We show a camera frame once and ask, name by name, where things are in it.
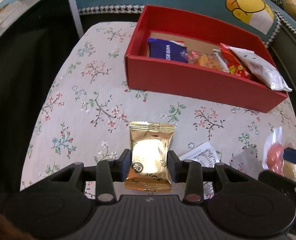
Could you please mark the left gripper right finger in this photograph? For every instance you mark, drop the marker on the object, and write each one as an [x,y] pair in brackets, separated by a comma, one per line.
[188,172]

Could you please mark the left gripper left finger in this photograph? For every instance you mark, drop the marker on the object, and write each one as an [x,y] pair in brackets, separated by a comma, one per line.
[108,172]

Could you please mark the white printed snack pouch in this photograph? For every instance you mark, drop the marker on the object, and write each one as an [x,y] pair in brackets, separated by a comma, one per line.
[200,156]

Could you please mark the round cake clear wrapper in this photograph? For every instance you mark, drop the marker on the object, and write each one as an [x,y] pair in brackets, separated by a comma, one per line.
[289,170]

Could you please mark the pink sausage balls packet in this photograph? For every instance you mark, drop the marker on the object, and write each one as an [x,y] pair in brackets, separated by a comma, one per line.
[273,151]

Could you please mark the gold foil snack packet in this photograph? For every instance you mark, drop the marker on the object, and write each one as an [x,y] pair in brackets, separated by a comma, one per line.
[149,143]

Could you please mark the orange pastry clear wrapper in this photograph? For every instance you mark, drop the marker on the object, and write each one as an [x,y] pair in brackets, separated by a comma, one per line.
[201,59]

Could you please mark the red Trolli gummy bag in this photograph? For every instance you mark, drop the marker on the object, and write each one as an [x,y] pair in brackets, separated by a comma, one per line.
[234,64]

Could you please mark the white green snack pouch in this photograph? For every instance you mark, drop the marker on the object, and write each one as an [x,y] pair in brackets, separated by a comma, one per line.
[262,69]

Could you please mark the blue wafer biscuit pack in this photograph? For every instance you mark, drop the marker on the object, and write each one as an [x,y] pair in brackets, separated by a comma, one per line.
[166,50]

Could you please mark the Kapron wafer packet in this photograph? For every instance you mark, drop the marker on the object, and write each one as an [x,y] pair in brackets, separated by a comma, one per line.
[221,60]

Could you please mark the red white snack packet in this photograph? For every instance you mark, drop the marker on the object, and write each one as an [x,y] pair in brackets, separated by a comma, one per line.
[179,43]

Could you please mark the red cardboard box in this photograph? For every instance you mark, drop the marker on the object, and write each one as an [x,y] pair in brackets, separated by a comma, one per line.
[194,78]

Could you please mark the black side table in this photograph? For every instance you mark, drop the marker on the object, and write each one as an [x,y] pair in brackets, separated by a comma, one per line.
[35,39]

